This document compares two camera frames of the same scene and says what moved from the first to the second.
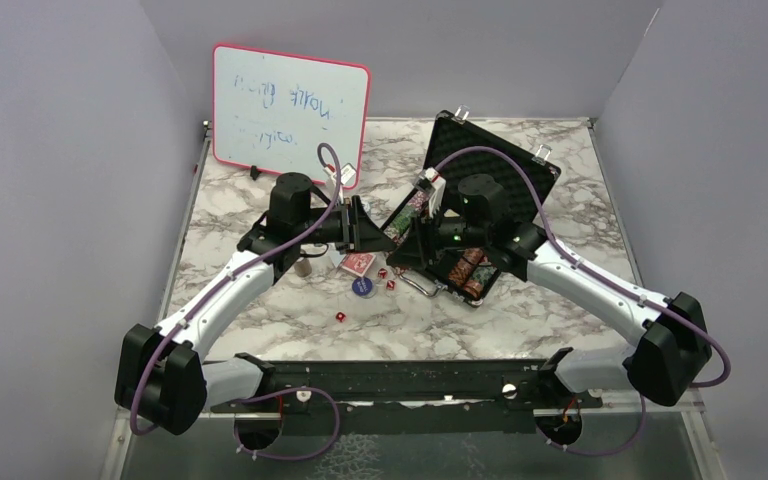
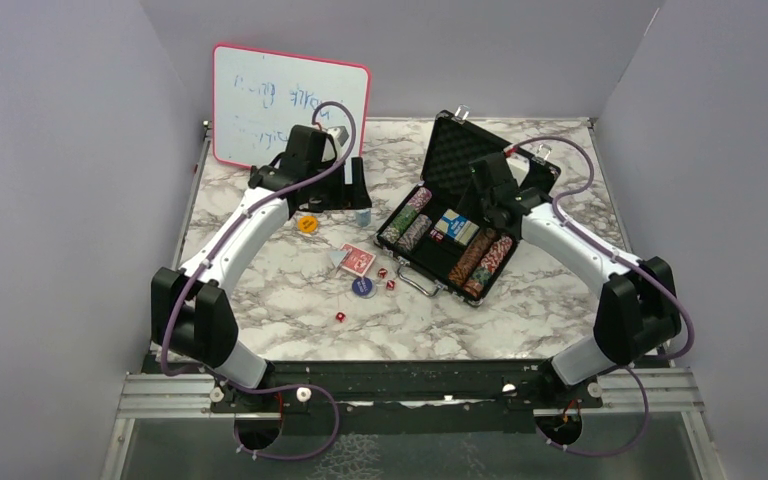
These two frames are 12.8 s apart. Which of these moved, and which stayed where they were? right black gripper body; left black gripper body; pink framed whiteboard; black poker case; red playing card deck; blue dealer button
Moved: left black gripper body; right black gripper body
Stayed: pink framed whiteboard; black poker case; red playing card deck; blue dealer button
